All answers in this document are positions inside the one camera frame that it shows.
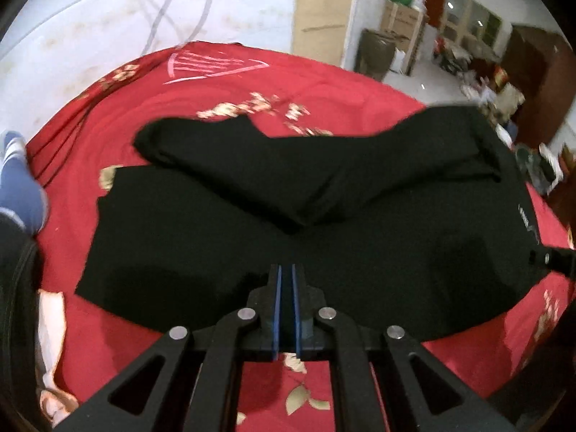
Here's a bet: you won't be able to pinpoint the dark ceramic jar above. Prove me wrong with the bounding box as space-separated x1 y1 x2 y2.
354 28 395 82

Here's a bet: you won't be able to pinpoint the blue sock foot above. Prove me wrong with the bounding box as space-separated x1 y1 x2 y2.
1 131 49 235

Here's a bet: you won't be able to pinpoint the red floral bedspread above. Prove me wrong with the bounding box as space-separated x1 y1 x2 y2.
27 42 575 431

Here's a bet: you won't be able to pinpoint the black trouser leg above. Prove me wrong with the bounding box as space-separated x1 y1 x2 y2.
1 216 38 414

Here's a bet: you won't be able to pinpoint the cardboard box stack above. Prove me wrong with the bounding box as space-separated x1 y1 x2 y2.
381 0 428 75

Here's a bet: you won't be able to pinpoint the tan wooden door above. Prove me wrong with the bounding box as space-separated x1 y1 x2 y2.
291 0 352 66

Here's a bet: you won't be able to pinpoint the dark wooden cabinet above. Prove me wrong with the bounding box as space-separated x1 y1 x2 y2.
501 24 575 147

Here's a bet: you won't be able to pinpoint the black pants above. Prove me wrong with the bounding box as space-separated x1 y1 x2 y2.
76 104 545 341

